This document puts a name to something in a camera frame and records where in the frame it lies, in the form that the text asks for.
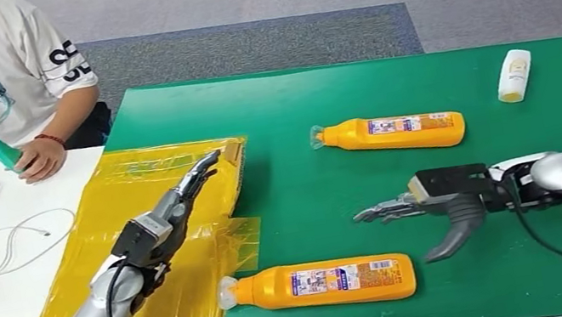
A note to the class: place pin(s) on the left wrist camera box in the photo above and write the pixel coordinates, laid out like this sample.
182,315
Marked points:
138,241

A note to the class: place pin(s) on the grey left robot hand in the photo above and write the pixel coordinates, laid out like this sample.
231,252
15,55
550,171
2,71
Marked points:
178,208

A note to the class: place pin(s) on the person's left forearm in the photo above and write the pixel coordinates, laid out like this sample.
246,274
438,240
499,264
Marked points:
73,112

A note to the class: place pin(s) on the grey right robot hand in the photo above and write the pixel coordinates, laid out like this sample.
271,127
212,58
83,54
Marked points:
465,217

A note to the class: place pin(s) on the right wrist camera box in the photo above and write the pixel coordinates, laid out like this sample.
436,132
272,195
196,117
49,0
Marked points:
456,180

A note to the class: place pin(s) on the person's left hand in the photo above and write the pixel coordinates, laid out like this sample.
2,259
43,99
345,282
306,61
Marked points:
44,159

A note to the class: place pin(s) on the small white bottle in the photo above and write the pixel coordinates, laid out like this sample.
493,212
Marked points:
514,75

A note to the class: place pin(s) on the orange bottle with clear cap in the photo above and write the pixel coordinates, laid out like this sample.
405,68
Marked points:
269,293
357,136

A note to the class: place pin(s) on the green table mat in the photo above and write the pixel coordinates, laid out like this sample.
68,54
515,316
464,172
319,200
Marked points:
305,96

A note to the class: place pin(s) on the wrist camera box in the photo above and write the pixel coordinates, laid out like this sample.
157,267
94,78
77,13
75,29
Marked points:
456,180
138,241

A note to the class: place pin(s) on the teal plastic bottle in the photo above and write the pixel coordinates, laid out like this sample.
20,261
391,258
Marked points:
0,150

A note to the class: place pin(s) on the yellow plastic sheet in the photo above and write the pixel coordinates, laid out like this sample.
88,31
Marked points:
72,243

